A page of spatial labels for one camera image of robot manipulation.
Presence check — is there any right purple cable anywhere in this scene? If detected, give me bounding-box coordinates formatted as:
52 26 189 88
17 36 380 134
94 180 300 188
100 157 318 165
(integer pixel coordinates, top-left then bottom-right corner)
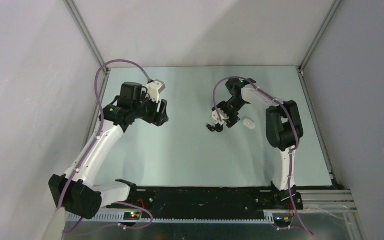
212 76 315 237

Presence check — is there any right aluminium frame post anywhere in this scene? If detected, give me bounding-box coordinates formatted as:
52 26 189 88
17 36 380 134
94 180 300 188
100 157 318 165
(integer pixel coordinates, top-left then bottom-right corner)
298 0 344 76

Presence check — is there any purple cable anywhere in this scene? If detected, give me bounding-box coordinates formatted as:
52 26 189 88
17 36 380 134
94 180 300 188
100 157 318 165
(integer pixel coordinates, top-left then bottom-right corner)
212 76 315 237
56 59 155 236

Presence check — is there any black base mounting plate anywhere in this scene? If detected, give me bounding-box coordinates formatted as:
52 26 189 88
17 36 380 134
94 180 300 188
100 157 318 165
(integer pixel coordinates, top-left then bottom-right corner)
125 185 304 221

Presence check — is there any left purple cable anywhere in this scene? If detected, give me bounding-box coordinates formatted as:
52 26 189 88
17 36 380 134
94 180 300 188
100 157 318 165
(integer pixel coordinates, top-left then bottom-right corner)
56 59 155 236

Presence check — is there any controller board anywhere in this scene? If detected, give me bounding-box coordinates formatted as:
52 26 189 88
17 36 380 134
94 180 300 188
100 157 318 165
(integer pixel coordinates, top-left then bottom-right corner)
123 211 142 221
273 216 293 229

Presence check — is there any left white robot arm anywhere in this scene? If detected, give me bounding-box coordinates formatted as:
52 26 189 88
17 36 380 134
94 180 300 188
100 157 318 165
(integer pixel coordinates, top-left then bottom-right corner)
48 80 169 220

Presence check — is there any white earbud charging case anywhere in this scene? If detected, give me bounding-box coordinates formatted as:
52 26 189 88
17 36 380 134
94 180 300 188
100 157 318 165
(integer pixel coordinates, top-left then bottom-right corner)
242 118 256 130

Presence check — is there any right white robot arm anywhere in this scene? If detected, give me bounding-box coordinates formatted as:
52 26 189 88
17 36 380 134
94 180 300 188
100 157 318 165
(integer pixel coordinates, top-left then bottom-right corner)
206 76 304 210

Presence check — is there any black earbud pair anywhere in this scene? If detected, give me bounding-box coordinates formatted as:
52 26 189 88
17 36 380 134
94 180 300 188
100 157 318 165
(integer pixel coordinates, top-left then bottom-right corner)
206 124 217 132

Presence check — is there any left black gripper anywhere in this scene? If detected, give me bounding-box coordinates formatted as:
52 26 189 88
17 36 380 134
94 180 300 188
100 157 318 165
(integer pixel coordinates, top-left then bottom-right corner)
132 91 169 127

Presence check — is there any right controller board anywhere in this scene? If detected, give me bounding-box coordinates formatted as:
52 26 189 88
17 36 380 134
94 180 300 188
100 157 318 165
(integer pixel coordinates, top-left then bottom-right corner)
273 216 293 229

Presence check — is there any left aluminium frame post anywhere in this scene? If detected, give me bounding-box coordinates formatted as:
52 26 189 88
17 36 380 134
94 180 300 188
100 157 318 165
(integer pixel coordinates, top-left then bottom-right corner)
62 0 111 74

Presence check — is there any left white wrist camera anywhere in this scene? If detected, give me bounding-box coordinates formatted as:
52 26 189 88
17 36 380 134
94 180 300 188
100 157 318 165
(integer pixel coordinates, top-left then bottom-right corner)
146 80 166 103

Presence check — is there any left controller board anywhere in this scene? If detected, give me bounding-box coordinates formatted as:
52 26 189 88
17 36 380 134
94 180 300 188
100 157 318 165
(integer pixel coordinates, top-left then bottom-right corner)
123 211 142 221

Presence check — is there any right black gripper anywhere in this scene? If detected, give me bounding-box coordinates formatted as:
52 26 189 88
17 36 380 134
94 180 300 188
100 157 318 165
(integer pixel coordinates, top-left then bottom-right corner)
212 98 247 129

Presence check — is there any aluminium frame post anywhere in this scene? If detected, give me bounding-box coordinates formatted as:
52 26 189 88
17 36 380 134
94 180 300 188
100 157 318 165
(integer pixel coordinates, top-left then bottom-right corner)
298 0 344 76
62 0 111 74

